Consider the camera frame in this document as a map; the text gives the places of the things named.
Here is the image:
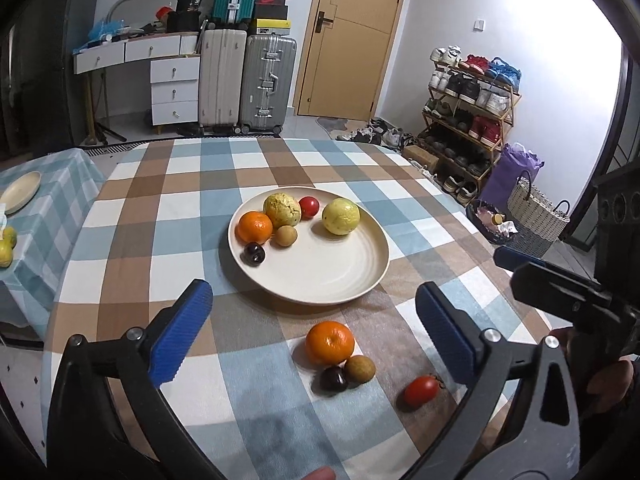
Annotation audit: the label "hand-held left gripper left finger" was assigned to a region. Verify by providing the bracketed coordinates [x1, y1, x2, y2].
[45, 279, 221, 480]

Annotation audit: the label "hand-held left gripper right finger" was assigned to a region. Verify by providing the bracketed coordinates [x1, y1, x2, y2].
[415, 281, 583, 480]

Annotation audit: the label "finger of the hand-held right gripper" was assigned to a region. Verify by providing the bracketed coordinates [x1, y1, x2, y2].
[492, 246, 548, 273]
[511, 260, 626, 332]

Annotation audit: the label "dark purple plum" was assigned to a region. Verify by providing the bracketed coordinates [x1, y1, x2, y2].
[243, 242, 268, 267]
[319, 365, 349, 394]

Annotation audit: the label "orange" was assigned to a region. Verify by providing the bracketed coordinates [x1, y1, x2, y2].
[235, 211, 274, 245]
[305, 321, 356, 367]

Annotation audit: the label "cream round plate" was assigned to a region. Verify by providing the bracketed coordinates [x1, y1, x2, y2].
[228, 186, 391, 306]

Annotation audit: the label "smooth yellow guava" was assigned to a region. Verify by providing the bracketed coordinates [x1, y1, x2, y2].
[321, 198, 361, 236]

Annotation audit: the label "bumpy yellow-green guava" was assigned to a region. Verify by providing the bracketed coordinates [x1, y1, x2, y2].
[263, 193, 302, 231]

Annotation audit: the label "person's right hand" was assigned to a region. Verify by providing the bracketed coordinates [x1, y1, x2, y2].
[550, 326, 638, 413]

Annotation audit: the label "person's left hand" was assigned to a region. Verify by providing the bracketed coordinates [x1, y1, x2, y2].
[290, 466, 337, 480]

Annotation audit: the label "black trash bin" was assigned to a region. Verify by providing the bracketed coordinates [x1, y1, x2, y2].
[465, 199, 523, 246]

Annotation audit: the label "woven basket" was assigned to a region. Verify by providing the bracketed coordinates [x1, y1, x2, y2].
[507, 170, 571, 258]

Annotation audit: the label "purple bag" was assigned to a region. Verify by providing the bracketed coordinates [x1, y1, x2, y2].
[481, 142, 545, 211]

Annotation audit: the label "brown cardboard box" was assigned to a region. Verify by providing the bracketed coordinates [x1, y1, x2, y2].
[402, 145, 440, 173]

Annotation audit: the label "wooden shoe rack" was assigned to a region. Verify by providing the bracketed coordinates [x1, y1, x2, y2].
[417, 62, 521, 198]

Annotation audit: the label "rows of assorted shoes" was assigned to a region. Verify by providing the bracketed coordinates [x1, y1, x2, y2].
[422, 46, 521, 196]

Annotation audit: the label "light blue plaid tablecloth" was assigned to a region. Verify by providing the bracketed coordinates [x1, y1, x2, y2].
[0, 147, 107, 341]

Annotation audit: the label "scattered pile of sneakers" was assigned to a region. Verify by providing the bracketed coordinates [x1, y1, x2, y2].
[336, 117, 416, 151]

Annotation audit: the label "blue mesh bag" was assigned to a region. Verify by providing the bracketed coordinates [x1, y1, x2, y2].
[487, 57, 522, 86]

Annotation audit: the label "small beige plate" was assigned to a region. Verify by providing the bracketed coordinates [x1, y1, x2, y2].
[0, 170, 43, 215]

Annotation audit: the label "grey door mat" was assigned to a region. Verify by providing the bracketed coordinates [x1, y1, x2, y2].
[316, 116, 371, 140]

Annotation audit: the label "white three-drawer cabinet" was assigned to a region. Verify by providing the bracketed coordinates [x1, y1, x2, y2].
[150, 55, 201, 126]

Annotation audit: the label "tan wooden door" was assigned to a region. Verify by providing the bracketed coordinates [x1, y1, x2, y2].
[292, 0, 412, 122]

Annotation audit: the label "beige suitcase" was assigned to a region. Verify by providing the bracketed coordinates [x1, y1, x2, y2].
[198, 28, 248, 133]

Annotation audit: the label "silver suitcase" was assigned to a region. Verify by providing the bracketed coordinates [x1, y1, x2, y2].
[238, 34, 298, 135]

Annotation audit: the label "white desk with drawers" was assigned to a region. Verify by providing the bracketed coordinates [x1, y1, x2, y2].
[74, 32, 202, 136]

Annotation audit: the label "dark grey fridge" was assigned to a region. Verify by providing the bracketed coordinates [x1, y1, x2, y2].
[15, 0, 101, 153]

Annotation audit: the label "blue plastic bag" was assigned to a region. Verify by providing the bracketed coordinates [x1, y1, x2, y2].
[88, 19, 127, 42]

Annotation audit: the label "black storage box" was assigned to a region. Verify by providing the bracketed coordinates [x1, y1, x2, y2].
[166, 10, 202, 33]

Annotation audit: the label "yellow shoe box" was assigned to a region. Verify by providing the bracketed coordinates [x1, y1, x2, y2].
[250, 18, 292, 37]

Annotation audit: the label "grey arched metal frame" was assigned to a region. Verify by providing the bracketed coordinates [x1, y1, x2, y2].
[107, 0, 180, 36]

